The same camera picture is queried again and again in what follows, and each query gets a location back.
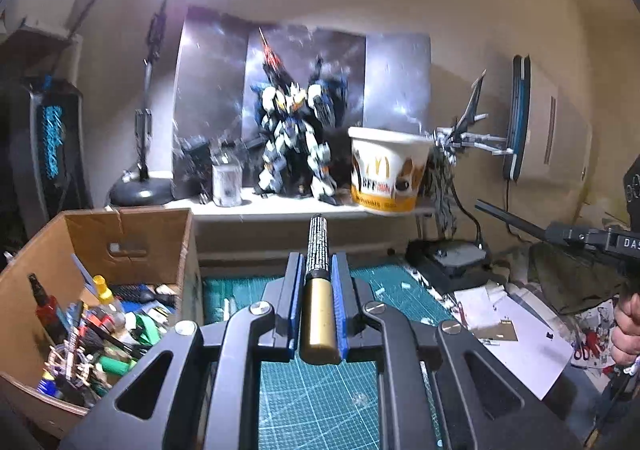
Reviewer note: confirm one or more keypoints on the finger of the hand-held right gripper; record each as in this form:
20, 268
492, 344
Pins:
575, 236

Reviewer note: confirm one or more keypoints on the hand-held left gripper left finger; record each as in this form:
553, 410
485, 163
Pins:
296, 310

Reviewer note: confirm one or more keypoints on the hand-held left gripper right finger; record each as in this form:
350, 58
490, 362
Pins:
341, 310

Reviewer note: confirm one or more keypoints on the gold and black marker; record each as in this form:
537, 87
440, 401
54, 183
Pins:
320, 320

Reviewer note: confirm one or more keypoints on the cardboard box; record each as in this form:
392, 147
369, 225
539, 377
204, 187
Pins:
150, 235

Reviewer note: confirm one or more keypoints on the person's right hand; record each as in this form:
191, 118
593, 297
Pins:
627, 330

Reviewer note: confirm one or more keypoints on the dark olive cloth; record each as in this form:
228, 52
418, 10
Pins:
565, 280

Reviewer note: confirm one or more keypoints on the green cutting mat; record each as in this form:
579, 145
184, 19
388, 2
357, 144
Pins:
320, 400

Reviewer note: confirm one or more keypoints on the white desk shelf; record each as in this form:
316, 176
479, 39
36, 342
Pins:
280, 210

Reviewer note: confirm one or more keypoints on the red scissors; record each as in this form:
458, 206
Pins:
582, 352

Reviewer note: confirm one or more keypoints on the flat black box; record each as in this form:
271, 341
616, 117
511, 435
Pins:
450, 260

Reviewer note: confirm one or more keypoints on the small metal sheet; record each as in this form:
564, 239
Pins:
495, 332

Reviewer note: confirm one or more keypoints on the white paper sheet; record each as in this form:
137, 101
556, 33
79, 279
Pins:
520, 360

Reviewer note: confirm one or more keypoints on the clear plastic jar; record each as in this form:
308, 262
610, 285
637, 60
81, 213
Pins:
227, 187

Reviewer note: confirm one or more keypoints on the dark winged robot model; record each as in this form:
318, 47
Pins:
442, 180

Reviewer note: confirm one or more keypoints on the white and yellow paper bucket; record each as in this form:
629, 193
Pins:
387, 169

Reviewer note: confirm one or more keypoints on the white and blue robot model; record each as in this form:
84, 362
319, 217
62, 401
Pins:
280, 139

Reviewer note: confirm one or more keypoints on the black model parts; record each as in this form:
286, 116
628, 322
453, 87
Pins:
195, 169

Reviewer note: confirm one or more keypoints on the yellow capped bottle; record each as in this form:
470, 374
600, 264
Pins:
107, 297

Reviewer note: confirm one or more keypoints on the black desk lamp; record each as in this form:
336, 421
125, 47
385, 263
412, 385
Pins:
140, 190

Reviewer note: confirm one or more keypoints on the pile of craft tools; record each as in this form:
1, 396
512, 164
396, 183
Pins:
100, 345

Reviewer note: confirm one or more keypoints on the red and black bottle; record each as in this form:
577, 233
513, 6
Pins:
47, 315

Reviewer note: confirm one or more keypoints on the black tower with blue light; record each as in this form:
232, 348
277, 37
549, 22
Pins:
55, 139

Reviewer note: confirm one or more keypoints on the black and blue wall device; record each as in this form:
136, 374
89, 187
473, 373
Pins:
517, 129

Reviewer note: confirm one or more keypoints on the dark wall poster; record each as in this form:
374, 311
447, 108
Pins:
210, 79

